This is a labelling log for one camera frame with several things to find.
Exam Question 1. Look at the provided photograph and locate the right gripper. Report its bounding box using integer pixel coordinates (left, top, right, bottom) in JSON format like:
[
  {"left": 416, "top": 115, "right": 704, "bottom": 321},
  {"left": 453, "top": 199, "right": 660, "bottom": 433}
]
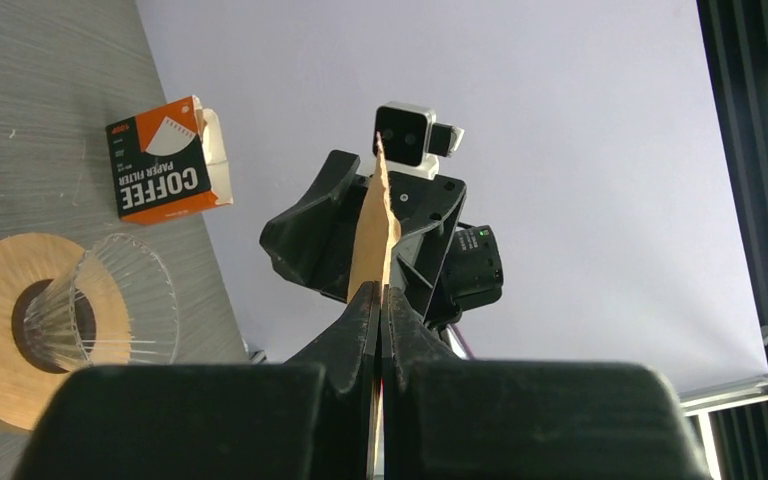
[{"left": 259, "top": 150, "right": 467, "bottom": 325}]

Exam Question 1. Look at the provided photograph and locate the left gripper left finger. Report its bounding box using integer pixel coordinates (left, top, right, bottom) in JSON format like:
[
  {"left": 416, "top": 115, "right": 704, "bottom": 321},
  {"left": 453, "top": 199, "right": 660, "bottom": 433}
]
[{"left": 14, "top": 282, "right": 381, "bottom": 479}]

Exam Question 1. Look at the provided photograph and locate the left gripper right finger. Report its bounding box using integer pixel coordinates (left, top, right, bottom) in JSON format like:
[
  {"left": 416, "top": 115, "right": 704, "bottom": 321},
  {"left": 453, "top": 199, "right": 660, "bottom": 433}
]
[{"left": 381, "top": 287, "right": 709, "bottom": 479}]

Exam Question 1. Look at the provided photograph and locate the orange coffee filter box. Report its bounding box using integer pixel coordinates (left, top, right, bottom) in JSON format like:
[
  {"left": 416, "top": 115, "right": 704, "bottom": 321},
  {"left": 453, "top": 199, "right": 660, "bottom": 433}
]
[{"left": 106, "top": 96, "right": 234, "bottom": 226}]

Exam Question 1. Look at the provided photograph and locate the clear glass dripper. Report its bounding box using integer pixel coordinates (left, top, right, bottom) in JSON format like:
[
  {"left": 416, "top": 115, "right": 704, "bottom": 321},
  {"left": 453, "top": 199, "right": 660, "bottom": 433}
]
[{"left": 14, "top": 233, "right": 180, "bottom": 373}]

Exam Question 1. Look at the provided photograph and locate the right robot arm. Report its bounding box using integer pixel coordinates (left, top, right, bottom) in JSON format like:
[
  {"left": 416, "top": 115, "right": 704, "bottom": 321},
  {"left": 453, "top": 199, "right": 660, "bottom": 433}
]
[{"left": 259, "top": 150, "right": 504, "bottom": 333}]

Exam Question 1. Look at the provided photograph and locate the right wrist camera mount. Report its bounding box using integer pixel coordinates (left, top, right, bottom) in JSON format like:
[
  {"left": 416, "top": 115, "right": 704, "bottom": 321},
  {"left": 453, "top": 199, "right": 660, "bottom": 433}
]
[{"left": 372, "top": 101, "right": 465, "bottom": 180}]

